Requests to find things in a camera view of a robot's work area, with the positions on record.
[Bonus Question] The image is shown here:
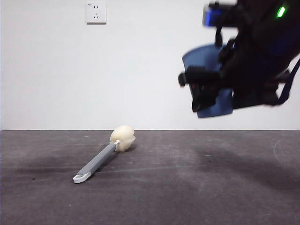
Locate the blue ribbed plastic cup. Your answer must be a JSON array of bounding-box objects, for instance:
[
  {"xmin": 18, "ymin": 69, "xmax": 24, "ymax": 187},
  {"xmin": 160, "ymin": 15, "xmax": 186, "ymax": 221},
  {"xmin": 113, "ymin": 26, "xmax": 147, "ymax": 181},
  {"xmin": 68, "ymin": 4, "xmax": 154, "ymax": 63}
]
[{"xmin": 181, "ymin": 44, "xmax": 235, "ymax": 119}]

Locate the grey-handled cream sponge cup brush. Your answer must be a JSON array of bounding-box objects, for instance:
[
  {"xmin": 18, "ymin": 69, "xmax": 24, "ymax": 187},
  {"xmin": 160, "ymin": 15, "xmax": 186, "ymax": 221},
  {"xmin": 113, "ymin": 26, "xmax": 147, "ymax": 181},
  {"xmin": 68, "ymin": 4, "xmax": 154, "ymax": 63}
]
[{"xmin": 72, "ymin": 125, "xmax": 136, "ymax": 185}]

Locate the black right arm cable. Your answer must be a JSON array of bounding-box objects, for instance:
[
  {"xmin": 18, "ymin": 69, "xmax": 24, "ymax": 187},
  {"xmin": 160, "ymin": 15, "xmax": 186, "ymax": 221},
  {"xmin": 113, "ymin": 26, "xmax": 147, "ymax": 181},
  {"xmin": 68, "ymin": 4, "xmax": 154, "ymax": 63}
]
[{"xmin": 276, "ymin": 56, "xmax": 300, "ymax": 107}]

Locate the white wall socket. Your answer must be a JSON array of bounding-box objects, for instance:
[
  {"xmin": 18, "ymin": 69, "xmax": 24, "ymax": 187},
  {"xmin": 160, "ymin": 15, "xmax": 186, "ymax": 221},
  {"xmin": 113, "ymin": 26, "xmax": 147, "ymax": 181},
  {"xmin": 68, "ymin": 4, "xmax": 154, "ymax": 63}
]
[{"xmin": 86, "ymin": 2, "xmax": 107, "ymax": 24}]

